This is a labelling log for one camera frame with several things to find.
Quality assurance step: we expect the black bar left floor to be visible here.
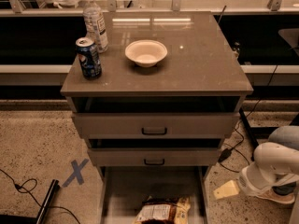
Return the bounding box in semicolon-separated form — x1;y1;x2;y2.
36;179;59;224

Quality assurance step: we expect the middle grey drawer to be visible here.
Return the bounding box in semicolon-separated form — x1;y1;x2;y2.
88;139;221;167

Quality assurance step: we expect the clear plastic water bottle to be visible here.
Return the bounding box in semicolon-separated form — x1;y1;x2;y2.
83;0;108;53

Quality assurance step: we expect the black bar floor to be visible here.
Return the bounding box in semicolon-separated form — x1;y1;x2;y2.
239;108;259;148
36;179;59;224

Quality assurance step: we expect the blue pepsi can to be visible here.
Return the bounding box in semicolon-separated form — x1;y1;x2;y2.
76;37;102;79

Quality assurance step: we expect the top grey drawer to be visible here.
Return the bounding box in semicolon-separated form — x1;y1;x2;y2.
73;97;239;139

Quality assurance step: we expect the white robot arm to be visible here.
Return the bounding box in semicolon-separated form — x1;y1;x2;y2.
213;142;299;200

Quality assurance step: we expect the blue tape cross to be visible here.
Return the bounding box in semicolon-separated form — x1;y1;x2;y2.
63;159;89;188

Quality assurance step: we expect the tan sneaker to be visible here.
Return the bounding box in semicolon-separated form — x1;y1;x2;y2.
258;186;295;204

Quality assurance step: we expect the metal railing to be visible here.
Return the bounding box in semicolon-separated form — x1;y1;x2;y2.
0;0;299;17

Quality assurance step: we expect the grey drawer cabinet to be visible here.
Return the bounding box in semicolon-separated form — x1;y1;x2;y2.
60;10;254;224

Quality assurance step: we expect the blue jeans leg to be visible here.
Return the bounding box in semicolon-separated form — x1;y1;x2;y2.
268;126;299;150

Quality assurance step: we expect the bottom grey drawer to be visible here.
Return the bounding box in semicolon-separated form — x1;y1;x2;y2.
98;166;208;224

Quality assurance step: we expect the grey drawer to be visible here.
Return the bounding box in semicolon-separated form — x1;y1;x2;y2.
98;166;208;224
88;139;221;167
73;97;239;139

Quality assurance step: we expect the white paper bowl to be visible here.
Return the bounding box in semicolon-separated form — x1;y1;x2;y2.
125;40;168;68

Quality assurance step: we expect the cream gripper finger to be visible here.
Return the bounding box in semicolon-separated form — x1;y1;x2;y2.
213;180;240;200

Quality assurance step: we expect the black cable left floor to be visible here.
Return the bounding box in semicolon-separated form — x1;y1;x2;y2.
0;169;82;224

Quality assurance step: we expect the brown chip bag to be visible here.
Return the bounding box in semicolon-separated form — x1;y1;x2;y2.
132;197;191;224

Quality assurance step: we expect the black bar right floor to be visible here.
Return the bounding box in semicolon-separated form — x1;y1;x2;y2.
239;108;259;148

